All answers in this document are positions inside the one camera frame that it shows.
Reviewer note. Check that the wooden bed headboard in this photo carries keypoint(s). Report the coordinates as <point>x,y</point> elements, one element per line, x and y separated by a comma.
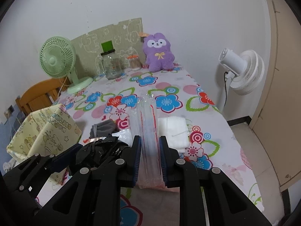
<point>41,95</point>

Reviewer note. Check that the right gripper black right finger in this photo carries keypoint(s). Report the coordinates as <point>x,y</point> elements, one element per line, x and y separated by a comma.
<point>207,197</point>

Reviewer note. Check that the wall power socket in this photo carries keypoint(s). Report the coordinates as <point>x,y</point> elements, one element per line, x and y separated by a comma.
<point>10,109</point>

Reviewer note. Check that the green cylindrical cap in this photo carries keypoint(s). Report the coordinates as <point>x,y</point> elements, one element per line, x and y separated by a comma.
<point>107,47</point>

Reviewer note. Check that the floral tablecloth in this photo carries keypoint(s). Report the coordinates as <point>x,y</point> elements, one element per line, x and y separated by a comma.
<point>212,142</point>

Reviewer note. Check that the purple plush bunny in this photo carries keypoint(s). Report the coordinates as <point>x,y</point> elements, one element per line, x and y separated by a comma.
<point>157,50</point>

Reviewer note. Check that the cotton swab jar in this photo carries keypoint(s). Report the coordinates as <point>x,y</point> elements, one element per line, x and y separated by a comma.
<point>134,62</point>

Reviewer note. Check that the crumpled white cloth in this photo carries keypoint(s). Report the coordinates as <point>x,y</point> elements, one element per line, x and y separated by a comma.
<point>7,166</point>

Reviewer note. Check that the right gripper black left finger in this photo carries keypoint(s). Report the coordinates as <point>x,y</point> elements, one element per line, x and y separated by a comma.
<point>92,197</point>

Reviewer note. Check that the green patterned cardboard panel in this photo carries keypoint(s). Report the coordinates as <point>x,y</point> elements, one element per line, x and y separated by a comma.
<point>124,37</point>

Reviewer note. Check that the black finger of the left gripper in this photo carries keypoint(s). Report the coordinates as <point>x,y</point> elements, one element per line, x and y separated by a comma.
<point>21,185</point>

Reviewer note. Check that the green desk fan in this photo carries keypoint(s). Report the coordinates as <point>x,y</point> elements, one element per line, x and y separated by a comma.
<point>57,58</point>

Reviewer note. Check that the white standing fan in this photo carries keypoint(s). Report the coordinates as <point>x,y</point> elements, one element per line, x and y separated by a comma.
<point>243,73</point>

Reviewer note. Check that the yellow birthday storage box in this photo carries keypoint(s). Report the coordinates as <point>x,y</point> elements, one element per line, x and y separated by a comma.
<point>48,131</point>

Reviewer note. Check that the grey rolled sock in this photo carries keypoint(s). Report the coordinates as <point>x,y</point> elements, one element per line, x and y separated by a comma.
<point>103,129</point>

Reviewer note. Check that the clear plastic pink package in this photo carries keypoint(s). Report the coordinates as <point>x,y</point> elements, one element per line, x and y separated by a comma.
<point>143,122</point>

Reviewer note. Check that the glass mason jar mug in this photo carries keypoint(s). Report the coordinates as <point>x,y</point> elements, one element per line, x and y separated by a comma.
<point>110,64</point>

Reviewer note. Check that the white towel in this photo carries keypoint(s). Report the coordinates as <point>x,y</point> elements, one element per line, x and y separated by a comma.
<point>175,130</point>

